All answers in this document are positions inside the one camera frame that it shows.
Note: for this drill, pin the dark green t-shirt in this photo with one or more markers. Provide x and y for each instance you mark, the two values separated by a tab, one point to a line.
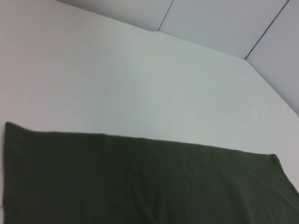
140	182

